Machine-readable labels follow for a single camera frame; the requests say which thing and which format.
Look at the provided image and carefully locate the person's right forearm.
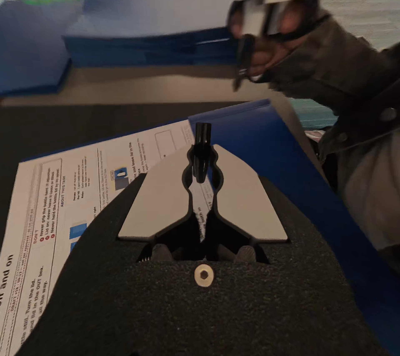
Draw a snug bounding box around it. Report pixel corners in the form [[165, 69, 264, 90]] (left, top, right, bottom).
[[267, 14, 400, 119]]

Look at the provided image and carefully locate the black capped marker pen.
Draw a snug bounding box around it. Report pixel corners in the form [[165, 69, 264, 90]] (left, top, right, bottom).
[[194, 122, 213, 184]]

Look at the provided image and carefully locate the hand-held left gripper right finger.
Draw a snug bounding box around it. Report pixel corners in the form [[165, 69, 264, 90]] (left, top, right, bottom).
[[205, 144, 289, 252]]

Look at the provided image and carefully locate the person's torso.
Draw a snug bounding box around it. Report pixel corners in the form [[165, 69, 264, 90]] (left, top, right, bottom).
[[316, 79, 400, 269]]

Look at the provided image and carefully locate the stack of blue flat boxes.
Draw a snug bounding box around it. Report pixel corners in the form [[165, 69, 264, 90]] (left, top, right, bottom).
[[62, 0, 243, 68]]

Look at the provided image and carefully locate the person's right hand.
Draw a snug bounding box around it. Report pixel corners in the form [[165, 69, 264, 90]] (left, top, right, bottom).
[[230, 0, 322, 83]]

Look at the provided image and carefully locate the blue flat box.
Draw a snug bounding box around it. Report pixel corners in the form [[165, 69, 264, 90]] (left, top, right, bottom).
[[0, 0, 75, 97]]

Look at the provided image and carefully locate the grey desk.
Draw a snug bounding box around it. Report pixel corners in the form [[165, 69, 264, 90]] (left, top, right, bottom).
[[0, 64, 325, 175]]

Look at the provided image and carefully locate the printed bottle instruction sheet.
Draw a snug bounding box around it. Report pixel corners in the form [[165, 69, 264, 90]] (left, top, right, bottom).
[[0, 119, 216, 356]]

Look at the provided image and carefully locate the blue board under sheet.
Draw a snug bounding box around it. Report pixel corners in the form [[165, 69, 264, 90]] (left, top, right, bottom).
[[22, 99, 400, 356]]

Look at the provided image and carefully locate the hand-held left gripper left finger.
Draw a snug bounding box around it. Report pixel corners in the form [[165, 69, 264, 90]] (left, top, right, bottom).
[[117, 144, 201, 251]]

